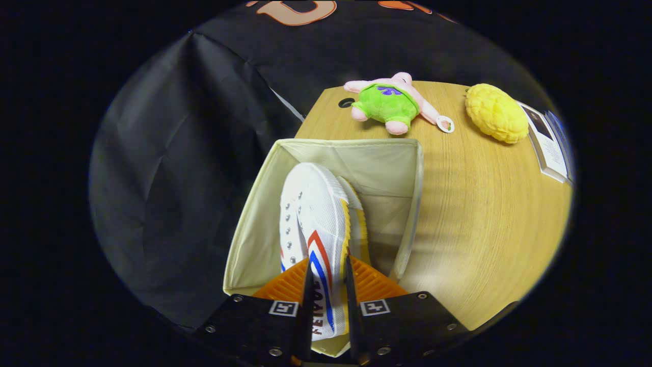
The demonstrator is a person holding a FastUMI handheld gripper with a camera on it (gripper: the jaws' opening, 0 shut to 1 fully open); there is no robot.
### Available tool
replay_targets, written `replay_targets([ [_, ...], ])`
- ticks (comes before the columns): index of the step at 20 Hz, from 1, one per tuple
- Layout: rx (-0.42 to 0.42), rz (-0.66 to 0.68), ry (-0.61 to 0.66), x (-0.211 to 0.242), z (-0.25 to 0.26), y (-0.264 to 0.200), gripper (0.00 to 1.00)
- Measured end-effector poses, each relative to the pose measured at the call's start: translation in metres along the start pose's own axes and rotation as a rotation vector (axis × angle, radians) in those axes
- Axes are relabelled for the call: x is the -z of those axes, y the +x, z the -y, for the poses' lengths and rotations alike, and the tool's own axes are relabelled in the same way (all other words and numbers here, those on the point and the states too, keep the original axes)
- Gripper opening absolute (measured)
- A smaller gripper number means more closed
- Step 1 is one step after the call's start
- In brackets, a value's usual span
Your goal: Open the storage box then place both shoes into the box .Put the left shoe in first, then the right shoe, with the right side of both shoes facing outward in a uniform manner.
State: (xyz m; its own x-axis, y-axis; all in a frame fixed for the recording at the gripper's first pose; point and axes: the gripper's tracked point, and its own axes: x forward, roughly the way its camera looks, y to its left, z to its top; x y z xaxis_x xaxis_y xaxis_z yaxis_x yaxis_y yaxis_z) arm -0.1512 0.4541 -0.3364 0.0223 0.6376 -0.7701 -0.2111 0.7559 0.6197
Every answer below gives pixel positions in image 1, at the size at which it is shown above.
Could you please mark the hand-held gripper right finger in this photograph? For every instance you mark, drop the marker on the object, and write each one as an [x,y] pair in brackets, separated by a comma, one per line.
[354,321]

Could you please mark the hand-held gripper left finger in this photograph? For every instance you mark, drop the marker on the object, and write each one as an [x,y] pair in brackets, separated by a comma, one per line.
[307,316]

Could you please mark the brown fabric storage box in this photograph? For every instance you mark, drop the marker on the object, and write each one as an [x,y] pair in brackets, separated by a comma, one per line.
[367,158]

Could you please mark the pink starfish plush toy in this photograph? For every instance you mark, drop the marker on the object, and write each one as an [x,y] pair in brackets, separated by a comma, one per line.
[387,104]

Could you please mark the yellow textured plush toy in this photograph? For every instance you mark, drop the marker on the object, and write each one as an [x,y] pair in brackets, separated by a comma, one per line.
[496,114]

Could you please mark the white portrait booklet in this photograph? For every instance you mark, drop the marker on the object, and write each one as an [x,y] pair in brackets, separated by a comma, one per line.
[552,153]

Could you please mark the blue portrait booklet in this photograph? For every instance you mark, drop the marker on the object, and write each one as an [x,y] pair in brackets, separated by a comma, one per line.
[563,135]

